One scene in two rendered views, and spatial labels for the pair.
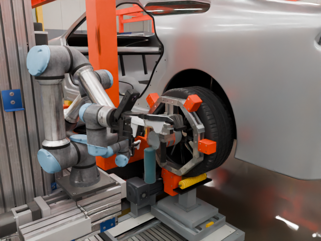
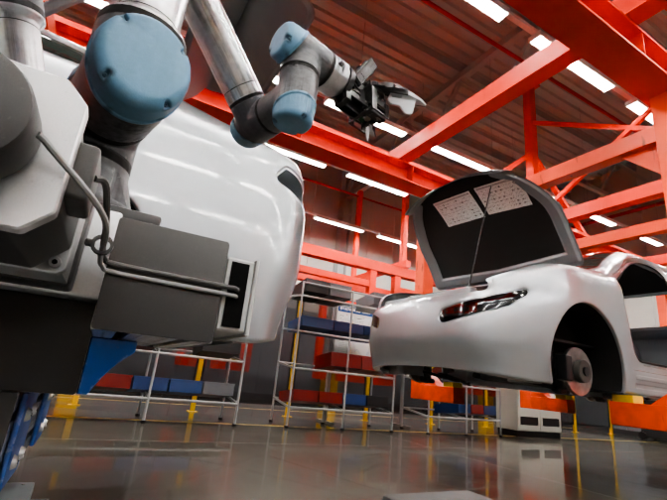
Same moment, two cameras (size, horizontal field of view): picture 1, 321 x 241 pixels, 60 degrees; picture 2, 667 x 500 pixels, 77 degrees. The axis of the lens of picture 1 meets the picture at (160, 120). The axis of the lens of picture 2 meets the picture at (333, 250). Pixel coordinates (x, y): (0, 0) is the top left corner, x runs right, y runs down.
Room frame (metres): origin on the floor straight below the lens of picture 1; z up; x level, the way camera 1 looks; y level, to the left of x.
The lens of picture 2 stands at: (0.77, 0.86, 0.63)
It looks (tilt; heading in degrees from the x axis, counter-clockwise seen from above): 17 degrees up; 282
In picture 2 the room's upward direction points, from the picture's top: 6 degrees clockwise
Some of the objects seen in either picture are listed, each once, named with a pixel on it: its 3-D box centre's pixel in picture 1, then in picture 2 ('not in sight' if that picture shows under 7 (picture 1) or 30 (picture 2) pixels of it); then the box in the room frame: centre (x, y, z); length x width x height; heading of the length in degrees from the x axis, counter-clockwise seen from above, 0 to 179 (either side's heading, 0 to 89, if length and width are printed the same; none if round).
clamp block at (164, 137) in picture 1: (166, 136); not in sight; (1.65, -0.04, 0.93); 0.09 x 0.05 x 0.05; 130
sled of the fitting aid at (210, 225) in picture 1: (187, 214); not in sight; (2.02, -0.22, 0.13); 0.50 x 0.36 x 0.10; 40
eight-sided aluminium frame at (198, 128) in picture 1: (172, 135); not in sight; (1.91, -0.09, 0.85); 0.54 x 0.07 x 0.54; 40
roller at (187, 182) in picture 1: (193, 180); not in sight; (1.88, -0.24, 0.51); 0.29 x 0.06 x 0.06; 130
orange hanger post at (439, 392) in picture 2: not in sight; (438, 292); (0.54, -4.18, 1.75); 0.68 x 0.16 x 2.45; 130
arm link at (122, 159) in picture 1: (122, 158); not in sight; (1.57, 0.23, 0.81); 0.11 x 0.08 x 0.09; 175
